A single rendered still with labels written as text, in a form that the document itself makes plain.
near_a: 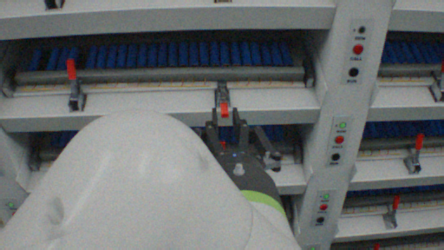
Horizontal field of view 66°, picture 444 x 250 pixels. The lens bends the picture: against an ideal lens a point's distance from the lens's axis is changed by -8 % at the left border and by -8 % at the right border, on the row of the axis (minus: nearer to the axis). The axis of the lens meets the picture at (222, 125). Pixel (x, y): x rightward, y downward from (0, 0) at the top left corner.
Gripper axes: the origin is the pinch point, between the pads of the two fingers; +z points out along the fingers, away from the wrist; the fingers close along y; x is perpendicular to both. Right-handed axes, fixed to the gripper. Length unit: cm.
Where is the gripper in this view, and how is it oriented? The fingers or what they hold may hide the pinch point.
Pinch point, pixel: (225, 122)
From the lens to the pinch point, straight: 59.8
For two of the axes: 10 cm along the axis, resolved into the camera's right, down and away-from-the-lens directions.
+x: -0.1, -9.1, -4.1
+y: 10.0, -0.3, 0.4
